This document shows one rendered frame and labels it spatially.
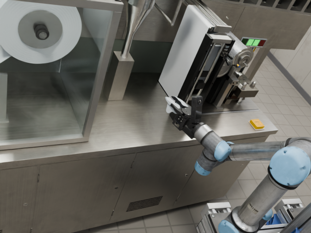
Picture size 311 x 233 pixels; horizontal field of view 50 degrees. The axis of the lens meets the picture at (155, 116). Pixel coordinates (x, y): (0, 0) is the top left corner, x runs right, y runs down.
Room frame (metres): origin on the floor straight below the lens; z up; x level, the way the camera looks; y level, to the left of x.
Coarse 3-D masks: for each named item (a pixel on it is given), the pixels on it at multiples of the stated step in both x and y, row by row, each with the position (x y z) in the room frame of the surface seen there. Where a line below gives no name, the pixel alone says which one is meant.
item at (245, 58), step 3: (246, 54) 1.88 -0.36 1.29; (240, 57) 1.85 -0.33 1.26; (243, 57) 1.85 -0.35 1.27; (246, 57) 1.86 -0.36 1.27; (249, 57) 1.88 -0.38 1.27; (240, 60) 1.84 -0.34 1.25; (243, 60) 1.86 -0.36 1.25; (246, 60) 1.87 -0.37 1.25; (249, 60) 1.89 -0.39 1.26; (240, 63) 1.85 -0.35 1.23; (243, 63) 1.87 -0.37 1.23; (246, 63) 1.88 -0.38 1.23
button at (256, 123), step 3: (252, 120) 1.80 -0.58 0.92; (255, 120) 1.82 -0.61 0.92; (258, 120) 1.83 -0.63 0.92; (252, 123) 1.79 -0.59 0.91; (255, 123) 1.78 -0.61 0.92; (258, 123) 1.80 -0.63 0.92; (261, 123) 1.81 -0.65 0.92; (255, 126) 1.76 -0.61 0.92; (258, 126) 1.77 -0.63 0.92; (261, 126) 1.78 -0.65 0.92; (264, 126) 1.80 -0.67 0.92
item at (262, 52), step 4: (260, 48) 2.79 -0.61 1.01; (264, 48) 2.76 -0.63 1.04; (260, 52) 2.77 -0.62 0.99; (264, 52) 2.75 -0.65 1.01; (256, 56) 2.78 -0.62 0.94; (260, 56) 2.75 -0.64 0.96; (264, 56) 2.77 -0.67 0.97; (256, 60) 2.76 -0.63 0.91; (260, 60) 2.76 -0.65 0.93; (252, 64) 2.78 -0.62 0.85; (256, 64) 2.75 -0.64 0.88; (260, 64) 2.78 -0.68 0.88; (248, 68) 2.79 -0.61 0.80; (252, 68) 2.76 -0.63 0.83; (256, 68) 2.77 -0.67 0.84; (248, 72) 2.77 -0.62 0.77; (252, 72) 2.75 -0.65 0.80; (248, 76) 2.76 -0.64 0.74; (252, 76) 2.77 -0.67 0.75
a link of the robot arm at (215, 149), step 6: (210, 132) 1.07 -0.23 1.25; (204, 138) 1.05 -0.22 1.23; (210, 138) 1.04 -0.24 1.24; (216, 138) 1.05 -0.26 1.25; (204, 144) 1.04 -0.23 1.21; (210, 144) 1.03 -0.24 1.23; (216, 144) 1.02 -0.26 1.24; (222, 144) 1.03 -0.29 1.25; (204, 150) 1.04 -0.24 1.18; (210, 150) 1.02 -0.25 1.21; (216, 150) 1.01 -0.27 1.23; (222, 150) 1.00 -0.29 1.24; (228, 150) 1.02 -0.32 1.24; (210, 156) 1.01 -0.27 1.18; (216, 156) 1.00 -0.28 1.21; (222, 156) 0.99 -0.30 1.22
